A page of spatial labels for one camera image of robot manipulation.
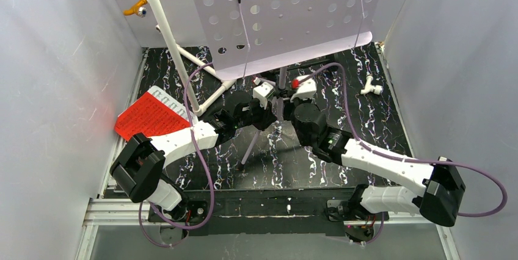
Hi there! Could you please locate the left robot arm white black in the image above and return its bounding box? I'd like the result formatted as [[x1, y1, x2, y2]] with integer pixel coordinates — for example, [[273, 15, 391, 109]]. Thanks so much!
[[109, 91, 277, 211]]

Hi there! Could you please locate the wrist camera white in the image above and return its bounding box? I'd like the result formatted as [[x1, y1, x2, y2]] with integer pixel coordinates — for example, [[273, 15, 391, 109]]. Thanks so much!
[[252, 82, 275, 109], [290, 75, 316, 103]]

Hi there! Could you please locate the white PVC pipe frame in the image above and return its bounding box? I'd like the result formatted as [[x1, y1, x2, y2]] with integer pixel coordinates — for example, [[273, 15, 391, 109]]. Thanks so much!
[[147, 0, 236, 117]]

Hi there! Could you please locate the lilac perforated music stand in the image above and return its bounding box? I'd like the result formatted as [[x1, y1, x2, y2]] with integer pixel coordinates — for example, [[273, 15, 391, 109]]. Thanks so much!
[[186, 0, 389, 166]]

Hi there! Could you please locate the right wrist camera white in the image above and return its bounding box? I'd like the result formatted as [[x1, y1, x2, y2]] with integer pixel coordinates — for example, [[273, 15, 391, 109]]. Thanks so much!
[[290, 75, 316, 103]]

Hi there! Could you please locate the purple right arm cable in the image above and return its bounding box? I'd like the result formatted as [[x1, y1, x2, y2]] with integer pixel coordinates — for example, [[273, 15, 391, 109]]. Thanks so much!
[[297, 62, 508, 247]]

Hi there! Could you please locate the orange wall hook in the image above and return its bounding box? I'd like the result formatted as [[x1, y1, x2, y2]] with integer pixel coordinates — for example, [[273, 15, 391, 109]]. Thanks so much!
[[123, 0, 148, 18]]

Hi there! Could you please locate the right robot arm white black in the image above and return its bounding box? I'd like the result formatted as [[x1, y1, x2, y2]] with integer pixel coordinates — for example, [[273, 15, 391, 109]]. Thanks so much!
[[283, 98, 466, 227]]

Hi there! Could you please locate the red sheet music book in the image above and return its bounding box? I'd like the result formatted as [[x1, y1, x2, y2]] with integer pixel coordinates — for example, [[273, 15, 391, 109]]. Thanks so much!
[[114, 85, 191, 141]]

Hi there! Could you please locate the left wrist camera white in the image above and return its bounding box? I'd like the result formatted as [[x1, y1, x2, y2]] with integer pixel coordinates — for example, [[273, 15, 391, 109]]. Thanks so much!
[[252, 82, 275, 109]]

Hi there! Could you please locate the white pipe tee fitting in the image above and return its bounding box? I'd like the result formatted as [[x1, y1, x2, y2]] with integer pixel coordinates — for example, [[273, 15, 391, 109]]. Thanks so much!
[[360, 74, 383, 95]]

